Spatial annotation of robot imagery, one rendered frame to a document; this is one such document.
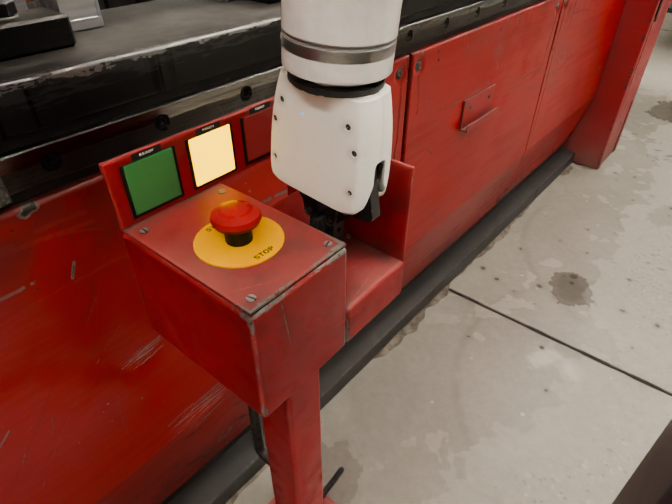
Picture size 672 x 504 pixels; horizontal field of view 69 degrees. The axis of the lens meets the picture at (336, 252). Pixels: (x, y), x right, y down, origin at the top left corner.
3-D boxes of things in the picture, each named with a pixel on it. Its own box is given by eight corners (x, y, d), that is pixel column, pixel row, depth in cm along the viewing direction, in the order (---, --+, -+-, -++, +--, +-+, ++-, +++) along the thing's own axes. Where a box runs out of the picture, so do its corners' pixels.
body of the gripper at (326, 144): (253, 52, 37) (258, 180, 44) (361, 94, 32) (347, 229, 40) (319, 33, 42) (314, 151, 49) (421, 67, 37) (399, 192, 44)
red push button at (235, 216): (238, 268, 38) (232, 229, 35) (204, 248, 40) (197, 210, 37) (275, 244, 40) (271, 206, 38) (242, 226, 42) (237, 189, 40)
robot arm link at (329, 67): (252, 25, 35) (254, 67, 37) (348, 59, 31) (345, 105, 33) (328, 6, 40) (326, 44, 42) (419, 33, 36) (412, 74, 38)
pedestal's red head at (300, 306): (265, 421, 40) (239, 243, 29) (151, 329, 48) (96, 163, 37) (401, 293, 52) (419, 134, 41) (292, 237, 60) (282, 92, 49)
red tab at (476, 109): (466, 133, 111) (471, 102, 107) (458, 130, 112) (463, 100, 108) (496, 113, 120) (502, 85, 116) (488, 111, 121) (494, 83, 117)
